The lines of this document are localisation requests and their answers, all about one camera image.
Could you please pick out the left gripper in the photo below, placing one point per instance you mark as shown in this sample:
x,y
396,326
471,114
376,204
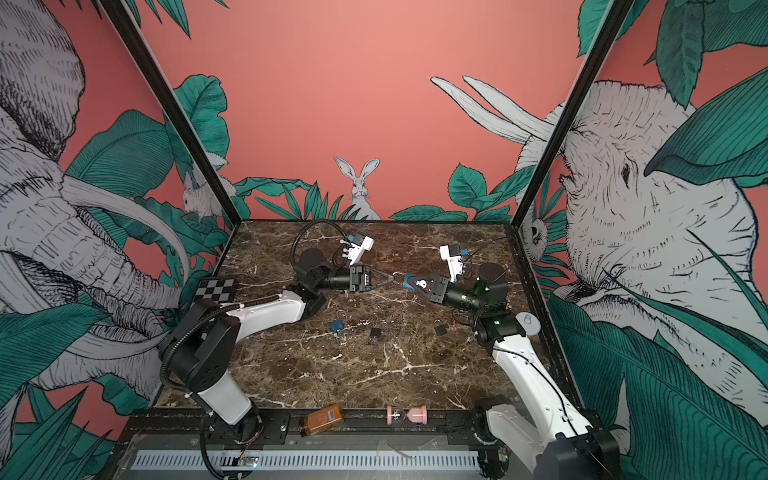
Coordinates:
x,y
357,279

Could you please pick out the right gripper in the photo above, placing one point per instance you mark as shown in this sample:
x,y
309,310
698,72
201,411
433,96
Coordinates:
x,y
441,291

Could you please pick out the blue padlock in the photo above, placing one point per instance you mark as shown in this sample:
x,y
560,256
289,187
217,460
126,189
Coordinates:
x,y
337,328
403,279

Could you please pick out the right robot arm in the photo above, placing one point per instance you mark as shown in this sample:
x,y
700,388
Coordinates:
x,y
555,440

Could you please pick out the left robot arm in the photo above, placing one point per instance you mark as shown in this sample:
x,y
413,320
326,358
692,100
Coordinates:
x,y
196,355

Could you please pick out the yellow white can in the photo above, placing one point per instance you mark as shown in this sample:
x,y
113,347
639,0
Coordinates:
x,y
529,323

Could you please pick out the pink hourglass timer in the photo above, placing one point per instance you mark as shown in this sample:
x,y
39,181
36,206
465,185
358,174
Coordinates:
x,y
413,415

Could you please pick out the orange box device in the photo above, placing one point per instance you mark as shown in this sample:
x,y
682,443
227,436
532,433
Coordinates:
x,y
321,420

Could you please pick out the checkerboard calibration board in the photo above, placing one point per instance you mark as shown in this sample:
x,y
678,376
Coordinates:
x,y
218,289

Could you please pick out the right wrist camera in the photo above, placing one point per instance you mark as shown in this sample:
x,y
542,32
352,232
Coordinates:
x,y
454,256

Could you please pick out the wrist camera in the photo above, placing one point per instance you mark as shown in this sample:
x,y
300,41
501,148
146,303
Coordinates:
x,y
454,256
354,247

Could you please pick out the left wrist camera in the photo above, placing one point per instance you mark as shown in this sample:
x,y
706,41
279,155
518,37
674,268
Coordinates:
x,y
354,247

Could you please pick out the black base frame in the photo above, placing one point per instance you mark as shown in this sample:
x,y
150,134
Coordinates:
x,y
460,427

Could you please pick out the white perforated rail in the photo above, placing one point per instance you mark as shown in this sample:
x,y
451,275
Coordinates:
x,y
306,460

